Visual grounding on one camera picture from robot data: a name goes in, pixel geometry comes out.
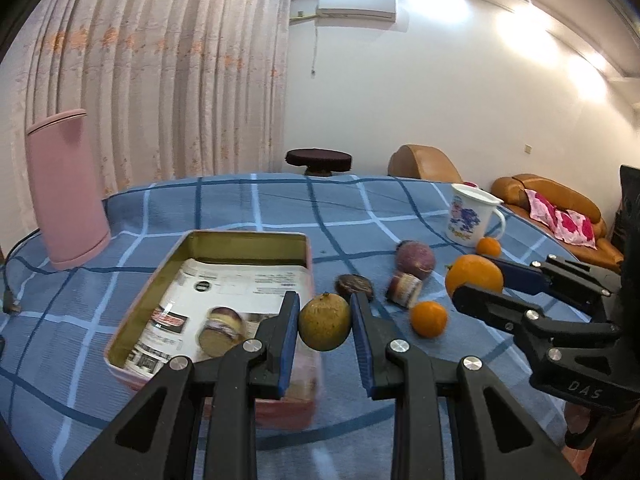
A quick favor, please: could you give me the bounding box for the pink cylindrical container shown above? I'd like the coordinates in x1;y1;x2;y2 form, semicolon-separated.
25;108;112;271

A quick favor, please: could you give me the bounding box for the printed paper liner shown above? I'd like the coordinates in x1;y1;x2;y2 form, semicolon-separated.
122;258;313;378

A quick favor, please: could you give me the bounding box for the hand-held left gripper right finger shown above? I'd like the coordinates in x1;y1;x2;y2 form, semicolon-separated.
350;292;571;480

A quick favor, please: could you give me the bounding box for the blue checked tablecloth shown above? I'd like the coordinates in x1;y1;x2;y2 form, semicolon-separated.
0;172;626;480

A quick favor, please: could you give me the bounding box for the cut sweet potato piece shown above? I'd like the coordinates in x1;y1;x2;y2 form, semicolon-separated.
386;271;424;308
200;306;247;358

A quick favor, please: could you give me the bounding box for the yellow-green round fruit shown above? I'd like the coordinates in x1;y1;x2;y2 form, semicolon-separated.
298;292;352;352

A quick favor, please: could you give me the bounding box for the white printed cup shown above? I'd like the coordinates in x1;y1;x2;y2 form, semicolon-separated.
444;183;507;248

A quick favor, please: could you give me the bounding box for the black cable with plug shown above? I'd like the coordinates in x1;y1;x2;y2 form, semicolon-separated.
0;227;151;317

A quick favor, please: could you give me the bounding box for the white air conditioner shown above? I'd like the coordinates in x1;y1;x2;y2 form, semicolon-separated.
315;0;398;22

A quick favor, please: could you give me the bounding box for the pink rectangular tin box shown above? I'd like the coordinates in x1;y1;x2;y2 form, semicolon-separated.
103;230;322;431

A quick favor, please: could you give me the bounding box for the large orange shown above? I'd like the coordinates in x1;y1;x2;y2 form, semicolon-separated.
444;254;504;301

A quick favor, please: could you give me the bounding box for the whole purple radish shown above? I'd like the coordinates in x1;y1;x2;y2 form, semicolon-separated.
395;241;437;281

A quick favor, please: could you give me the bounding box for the round dark stool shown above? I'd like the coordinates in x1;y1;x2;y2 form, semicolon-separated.
285;148;352;177

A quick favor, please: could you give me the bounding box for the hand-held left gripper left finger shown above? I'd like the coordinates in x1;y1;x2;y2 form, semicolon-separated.
62;290;301;480

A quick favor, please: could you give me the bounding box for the brown leather sofa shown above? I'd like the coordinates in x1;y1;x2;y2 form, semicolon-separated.
490;174;626;273

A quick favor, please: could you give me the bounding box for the brown leather armchair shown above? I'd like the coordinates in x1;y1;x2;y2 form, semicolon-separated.
388;144;463;183

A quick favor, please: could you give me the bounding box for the dark purple passion fruit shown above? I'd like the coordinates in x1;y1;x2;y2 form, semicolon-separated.
334;274;373;306

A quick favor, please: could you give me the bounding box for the pink floral curtain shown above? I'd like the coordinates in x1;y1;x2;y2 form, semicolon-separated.
15;0;301;201

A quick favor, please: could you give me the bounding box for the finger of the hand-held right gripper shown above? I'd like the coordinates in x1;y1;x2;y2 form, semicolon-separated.
481;254;613;311
451;283;622;377

